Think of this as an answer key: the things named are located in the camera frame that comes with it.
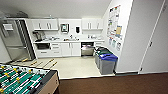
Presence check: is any stainless steel dishwasher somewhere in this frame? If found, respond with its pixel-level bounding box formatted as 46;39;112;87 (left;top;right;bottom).
80;41;96;57

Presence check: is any white drawer unit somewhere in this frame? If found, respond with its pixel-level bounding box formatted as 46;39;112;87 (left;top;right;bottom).
94;40;105;48
49;42;63;57

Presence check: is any grey bin green lid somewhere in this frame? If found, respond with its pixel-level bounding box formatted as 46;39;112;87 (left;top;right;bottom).
96;49;113;70

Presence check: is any chrome sink faucet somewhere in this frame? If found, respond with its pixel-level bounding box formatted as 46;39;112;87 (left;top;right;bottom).
68;34;74;40

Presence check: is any grey bin blue lid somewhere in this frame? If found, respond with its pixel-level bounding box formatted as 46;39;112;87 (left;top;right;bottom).
99;53;119;76

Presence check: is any built-in black microwave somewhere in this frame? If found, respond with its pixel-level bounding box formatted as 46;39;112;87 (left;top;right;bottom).
35;42;51;51

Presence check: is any dark coffee machine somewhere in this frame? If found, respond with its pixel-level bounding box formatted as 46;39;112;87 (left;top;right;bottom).
33;31;44;43

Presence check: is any green foosball table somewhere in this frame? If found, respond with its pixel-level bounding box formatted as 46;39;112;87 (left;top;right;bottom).
0;58;61;94

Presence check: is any white room door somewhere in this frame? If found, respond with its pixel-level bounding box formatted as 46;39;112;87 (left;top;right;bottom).
138;0;168;75

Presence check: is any white three-door wall cabinet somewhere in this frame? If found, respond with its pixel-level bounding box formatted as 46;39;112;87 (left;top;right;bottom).
81;17;105;31

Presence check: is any white wall paper sheet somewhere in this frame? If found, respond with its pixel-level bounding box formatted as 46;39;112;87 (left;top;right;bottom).
115;41;123;52
111;39;118;50
108;36;114;46

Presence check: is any wall poster board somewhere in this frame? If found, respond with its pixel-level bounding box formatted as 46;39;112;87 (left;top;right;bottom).
105;4;124;42

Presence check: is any white two-door wall cabinet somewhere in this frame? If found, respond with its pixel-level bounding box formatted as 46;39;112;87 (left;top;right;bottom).
31;18;60;32

